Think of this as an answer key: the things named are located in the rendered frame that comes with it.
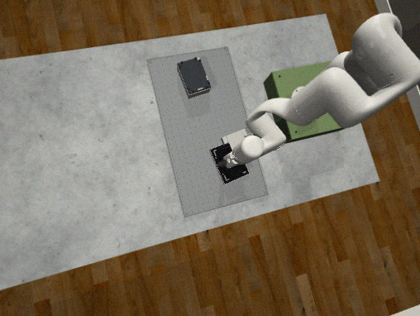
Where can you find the black well plate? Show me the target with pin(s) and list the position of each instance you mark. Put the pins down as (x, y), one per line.
(238, 169)

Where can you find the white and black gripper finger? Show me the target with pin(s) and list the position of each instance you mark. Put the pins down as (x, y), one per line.
(222, 163)

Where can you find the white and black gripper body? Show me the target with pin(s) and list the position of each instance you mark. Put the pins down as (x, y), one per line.
(230, 163)

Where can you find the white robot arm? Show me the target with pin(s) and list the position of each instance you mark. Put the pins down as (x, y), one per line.
(343, 92)

